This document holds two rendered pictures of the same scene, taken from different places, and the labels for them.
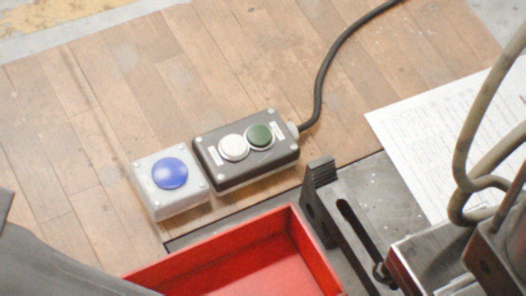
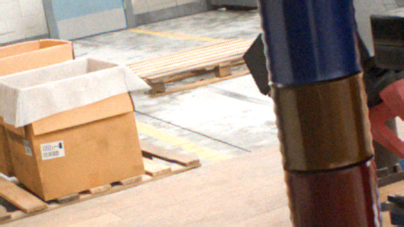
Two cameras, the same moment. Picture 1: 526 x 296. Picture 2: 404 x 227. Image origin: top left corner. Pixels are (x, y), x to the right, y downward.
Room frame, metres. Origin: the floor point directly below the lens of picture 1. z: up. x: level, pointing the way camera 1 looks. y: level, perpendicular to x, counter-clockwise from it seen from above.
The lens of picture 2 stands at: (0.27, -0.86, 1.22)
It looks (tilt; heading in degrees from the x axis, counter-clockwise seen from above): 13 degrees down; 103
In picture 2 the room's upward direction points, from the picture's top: 10 degrees counter-clockwise
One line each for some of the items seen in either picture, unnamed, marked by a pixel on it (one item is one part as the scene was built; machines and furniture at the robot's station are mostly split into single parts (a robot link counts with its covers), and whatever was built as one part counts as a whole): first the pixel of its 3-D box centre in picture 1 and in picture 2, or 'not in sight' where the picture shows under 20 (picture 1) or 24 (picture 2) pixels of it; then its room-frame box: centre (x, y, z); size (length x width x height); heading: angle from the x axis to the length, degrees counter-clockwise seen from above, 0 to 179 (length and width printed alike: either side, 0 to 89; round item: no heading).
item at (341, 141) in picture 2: not in sight; (321, 116); (0.25, -0.48, 1.14); 0.04 x 0.04 x 0.03
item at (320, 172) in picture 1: (328, 202); not in sight; (0.57, -0.07, 0.95); 0.06 x 0.03 x 0.09; 35
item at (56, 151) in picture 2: not in sight; (69, 124); (-1.07, 3.25, 0.40); 0.66 x 0.62 x 0.50; 123
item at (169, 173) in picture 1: (169, 175); not in sight; (0.58, 0.10, 0.93); 0.04 x 0.04 x 0.02
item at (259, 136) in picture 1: (259, 139); not in sight; (0.64, 0.01, 0.93); 0.03 x 0.03 x 0.02
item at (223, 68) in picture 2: not in sight; (197, 65); (-1.01, 6.49, 0.07); 1.20 x 1.00 x 0.14; 34
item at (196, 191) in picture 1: (169, 187); not in sight; (0.58, 0.10, 0.90); 0.07 x 0.07 x 0.06; 35
